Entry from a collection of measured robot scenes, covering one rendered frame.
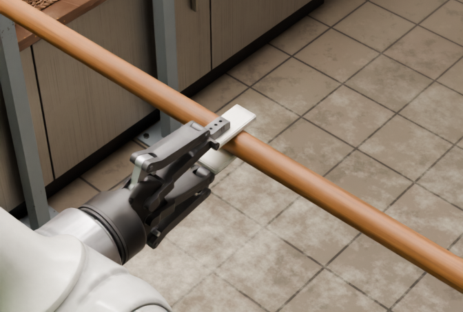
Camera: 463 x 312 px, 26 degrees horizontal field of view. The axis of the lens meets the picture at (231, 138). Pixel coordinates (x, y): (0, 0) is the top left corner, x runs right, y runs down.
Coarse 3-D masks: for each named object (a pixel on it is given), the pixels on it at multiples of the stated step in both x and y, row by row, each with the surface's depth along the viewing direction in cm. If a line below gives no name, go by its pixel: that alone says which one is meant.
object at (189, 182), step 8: (192, 168) 114; (184, 176) 112; (192, 176) 112; (208, 176) 113; (176, 184) 111; (184, 184) 111; (192, 184) 111; (200, 184) 112; (208, 184) 113; (176, 192) 110; (184, 192) 110; (192, 192) 111; (168, 200) 109; (176, 200) 109; (168, 208) 108; (152, 216) 106; (160, 216) 107; (152, 224) 106
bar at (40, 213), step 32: (160, 0) 252; (0, 32) 213; (160, 32) 260; (0, 64) 221; (160, 64) 267; (32, 128) 236; (160, 128) 289; (32, 160) 242; (32, 192) 248; (32, 224) 258
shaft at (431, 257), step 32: (0, 0) 132; (32, 32) 129; (64, 32) 126; (96, 64) 123; (128, 64) 122; (160, 96) 118; (256, 160) 111; (288, 160) 110; (320, 192) 107; (352, 224) 105; (384, 224) 103; (416, 256) 101; (448, 256) 100
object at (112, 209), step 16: (112, 192) 103; (128, 192) 103; (144, 192) 104; (80, 208) 103; (96, 208) 101; (112, 208) 101; (128, 208) 102; (144, 208) 105; (160, 208) 108; (112, 224) 100; (128, 224) 101; (144, 224) 106; (128, 240) 101; (144, 240) 103; (128, 256) 102
